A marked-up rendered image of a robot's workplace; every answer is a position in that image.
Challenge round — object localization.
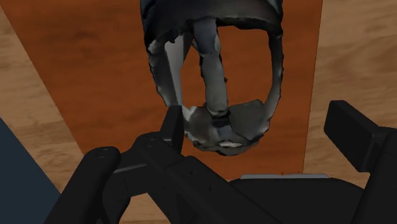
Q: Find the reddish brown wooden table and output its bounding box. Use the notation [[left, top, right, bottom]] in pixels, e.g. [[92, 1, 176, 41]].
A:
[[0, 0, 324, 181]]

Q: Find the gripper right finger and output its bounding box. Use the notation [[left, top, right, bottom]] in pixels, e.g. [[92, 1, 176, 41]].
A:
[[323, 99, 397, 224]]

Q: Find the dark grey looped metal object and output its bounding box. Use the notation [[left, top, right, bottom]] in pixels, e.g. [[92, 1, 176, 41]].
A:
[[139, 0, 285, 157]]

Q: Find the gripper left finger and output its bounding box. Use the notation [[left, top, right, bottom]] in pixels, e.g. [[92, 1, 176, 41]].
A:
[[44, 104, 249, 224]]

